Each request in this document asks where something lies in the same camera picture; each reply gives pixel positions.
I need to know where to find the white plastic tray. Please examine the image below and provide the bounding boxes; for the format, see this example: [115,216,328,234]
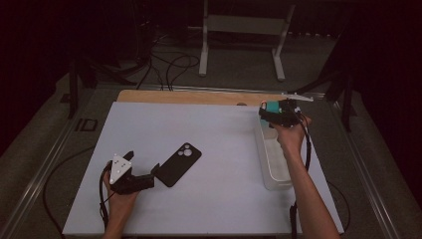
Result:
[253,109,312,192]

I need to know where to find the white table mat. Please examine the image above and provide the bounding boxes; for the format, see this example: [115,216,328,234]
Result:
[62,101,345,237]

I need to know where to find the right hand-held gripper cable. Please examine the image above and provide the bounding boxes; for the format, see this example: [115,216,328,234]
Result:
[289,113,351,239]

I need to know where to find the person's right hand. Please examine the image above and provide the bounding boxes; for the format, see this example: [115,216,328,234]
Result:
[269,115,314,158]

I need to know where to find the black floor cables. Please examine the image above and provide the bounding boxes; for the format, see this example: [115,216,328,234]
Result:
[134,31,201,92]

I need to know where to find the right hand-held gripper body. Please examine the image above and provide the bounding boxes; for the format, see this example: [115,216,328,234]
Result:
[278,93,315,129]

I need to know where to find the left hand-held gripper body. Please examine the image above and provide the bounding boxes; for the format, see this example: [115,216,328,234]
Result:
[108,152,156,196]

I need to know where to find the person's left hand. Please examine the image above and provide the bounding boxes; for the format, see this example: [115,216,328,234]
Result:
[102,160,141,214]

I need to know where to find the black tripod stand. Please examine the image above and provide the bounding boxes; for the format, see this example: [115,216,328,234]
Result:
[66,59,137,120]
[288,66,358,133]

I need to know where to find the aluminium floor rail frame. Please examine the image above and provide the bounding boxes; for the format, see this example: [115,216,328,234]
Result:
[0,83,403,239]

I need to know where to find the white metal stand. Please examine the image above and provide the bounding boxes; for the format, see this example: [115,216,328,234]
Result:
[187,0,297,83]

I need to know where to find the left hand-held gripper cable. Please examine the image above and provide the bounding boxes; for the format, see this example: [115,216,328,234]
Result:
[42,147,113,235]

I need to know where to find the hand-held gripper cable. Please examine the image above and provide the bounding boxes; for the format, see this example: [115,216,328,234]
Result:
[42,147,113,235]
[289,113,351,239]

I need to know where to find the black phone case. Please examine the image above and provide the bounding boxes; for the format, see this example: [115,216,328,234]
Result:
[153,142,203,188]

